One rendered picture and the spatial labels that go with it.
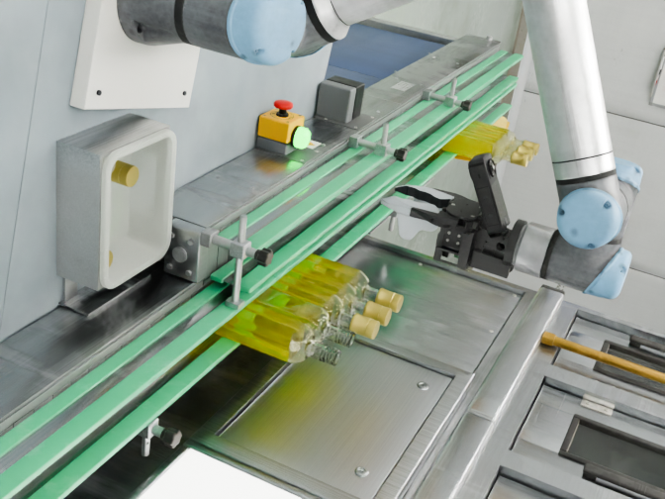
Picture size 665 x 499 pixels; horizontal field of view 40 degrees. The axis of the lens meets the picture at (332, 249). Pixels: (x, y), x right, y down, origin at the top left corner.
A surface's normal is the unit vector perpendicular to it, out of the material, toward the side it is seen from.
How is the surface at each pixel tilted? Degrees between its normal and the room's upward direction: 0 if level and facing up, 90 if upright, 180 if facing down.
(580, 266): 90
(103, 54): 0
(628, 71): 90
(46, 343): 90
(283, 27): 7
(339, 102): 90
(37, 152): 0
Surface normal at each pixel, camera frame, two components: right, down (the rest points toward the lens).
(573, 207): -0.40, 0.22
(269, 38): 0.83, 0.33
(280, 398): 0.14, -0.88
